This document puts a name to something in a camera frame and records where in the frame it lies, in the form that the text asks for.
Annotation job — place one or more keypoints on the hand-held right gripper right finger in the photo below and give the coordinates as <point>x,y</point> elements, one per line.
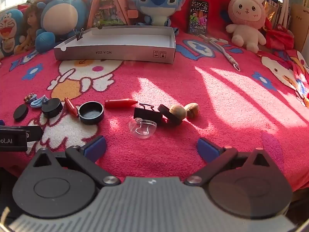
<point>207,148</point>

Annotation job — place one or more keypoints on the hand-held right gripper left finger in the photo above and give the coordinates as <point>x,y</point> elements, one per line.
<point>95,147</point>

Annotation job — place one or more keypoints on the black disc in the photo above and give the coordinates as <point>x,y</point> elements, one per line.
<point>20,112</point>

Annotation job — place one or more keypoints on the large black round lid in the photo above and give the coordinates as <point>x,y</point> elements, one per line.
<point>91,119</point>

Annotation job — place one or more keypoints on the light blue clip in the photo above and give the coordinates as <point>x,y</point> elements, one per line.
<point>36,104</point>

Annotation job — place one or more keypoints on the thick black cap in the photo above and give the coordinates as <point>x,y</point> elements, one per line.
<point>52,108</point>

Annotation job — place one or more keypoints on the brown walnut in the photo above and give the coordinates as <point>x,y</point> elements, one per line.
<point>192,110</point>
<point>178,112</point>

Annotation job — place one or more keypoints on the clear plastic dome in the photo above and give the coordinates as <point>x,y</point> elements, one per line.
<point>135,130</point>

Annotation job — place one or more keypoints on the small red crayon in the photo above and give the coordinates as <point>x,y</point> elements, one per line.
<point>71,106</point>

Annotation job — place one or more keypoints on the large red crayon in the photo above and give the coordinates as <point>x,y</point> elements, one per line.
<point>118,104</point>

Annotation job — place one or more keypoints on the black binder clip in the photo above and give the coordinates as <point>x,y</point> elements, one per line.
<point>79,36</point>
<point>146,114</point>

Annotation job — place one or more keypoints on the shallow white cardboard box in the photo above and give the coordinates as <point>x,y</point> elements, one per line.
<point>115,53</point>

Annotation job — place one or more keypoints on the small black round lid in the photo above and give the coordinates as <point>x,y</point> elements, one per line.
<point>164,110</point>

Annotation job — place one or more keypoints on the blue robot cat plush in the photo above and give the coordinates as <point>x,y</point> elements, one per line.
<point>9,26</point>

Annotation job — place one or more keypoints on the brown-haired doll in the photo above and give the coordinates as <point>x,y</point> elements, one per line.
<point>31,21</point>

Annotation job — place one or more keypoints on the round blue plush toy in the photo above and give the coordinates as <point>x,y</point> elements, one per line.
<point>62,14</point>

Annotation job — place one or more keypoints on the black smartphone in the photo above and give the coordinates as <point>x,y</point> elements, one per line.
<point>198,17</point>

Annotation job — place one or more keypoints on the red cloth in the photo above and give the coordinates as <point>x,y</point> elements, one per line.
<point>278,36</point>

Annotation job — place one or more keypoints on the small pink cube figure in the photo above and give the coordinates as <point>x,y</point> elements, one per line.
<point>132,14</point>

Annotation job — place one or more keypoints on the pink triangular toy house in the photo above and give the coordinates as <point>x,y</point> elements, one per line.
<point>106,9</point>

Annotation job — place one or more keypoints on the pink rabbit plush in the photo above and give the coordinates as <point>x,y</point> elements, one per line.
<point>243,9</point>

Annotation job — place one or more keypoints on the brown cardboard box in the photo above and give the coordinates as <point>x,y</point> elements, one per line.
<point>300,26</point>

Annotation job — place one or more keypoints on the blue big-eared alien plush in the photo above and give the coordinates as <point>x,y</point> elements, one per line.
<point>157,0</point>

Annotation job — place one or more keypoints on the white slender plush toy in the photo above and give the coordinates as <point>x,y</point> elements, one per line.
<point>287,2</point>

